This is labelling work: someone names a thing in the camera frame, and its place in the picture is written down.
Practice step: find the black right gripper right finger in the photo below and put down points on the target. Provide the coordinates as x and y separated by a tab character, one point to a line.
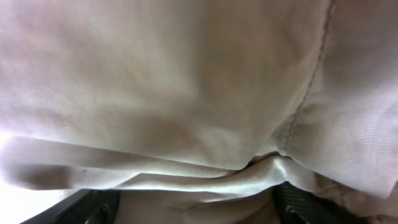
296	206

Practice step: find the beige khaki shorts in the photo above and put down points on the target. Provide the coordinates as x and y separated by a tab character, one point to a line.
196	110

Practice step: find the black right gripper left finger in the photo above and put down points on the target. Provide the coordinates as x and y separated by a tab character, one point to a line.
83	207

